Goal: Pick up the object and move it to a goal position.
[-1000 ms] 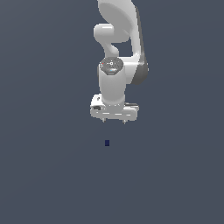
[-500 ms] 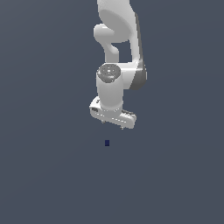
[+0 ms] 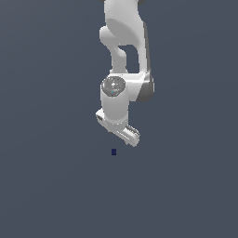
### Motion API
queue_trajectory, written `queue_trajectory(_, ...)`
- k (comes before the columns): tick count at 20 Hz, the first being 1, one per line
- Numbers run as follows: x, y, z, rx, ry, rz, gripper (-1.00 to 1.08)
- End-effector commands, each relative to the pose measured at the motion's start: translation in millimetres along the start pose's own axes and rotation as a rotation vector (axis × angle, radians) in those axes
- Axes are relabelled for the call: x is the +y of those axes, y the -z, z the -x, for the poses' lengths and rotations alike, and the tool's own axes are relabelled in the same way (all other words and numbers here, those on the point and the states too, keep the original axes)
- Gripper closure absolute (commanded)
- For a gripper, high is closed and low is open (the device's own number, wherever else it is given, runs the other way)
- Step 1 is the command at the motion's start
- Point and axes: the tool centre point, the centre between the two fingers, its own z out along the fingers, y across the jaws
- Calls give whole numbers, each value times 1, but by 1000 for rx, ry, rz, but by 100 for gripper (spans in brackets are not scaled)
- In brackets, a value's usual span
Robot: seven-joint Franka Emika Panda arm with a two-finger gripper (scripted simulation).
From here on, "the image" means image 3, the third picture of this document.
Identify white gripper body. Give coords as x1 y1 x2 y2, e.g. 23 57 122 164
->
95 108 141 148

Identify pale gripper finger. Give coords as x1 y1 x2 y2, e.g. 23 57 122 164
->
116 129 139 143
125 124 141 139

